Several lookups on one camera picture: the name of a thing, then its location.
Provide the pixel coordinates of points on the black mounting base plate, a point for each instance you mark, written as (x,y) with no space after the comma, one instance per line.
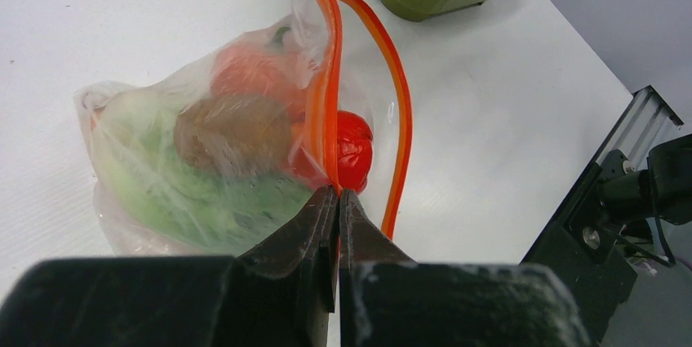
(601,275)

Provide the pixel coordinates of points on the red orange tomato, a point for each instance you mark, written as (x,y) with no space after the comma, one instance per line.
(354,156)

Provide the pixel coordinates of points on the clear orange zip top bag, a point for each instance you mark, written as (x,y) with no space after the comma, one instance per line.
(358,70)

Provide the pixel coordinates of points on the green white lettuce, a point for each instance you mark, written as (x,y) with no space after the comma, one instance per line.
(151,202)

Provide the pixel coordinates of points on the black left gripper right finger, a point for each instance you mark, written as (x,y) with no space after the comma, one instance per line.
(388,299)

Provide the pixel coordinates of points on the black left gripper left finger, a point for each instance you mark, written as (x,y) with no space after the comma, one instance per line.
(281,292)

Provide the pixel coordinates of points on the orange tangerine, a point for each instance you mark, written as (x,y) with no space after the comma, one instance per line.
(273,66)

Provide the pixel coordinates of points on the brown kiwi fruit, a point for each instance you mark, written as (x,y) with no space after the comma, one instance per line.
(234,136)

